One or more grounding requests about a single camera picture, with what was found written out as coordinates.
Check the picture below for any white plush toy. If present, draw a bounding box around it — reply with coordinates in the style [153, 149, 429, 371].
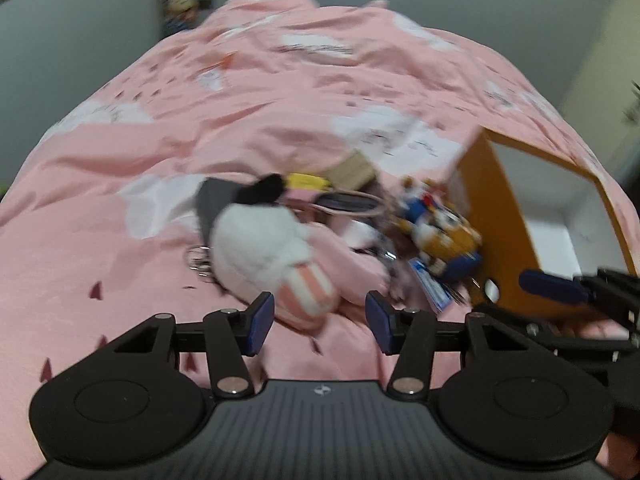
[207, 174, 341, 332]

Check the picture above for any pink cloud print duvet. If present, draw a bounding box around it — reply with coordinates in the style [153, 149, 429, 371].
[1, 0, 639, 479]

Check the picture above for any colourful duck keychain toy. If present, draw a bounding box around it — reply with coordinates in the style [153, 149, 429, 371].
[396, 176, 483, 283]

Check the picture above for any yellow tape measure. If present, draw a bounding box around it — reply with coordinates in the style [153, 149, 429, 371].
[285, 172, 332, 192]

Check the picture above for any orange cardboard box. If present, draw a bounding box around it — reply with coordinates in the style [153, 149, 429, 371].
[447, 129, 636, 320]

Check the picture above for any olive green small box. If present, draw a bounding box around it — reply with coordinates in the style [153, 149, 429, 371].
[324, 151, 376, 191]

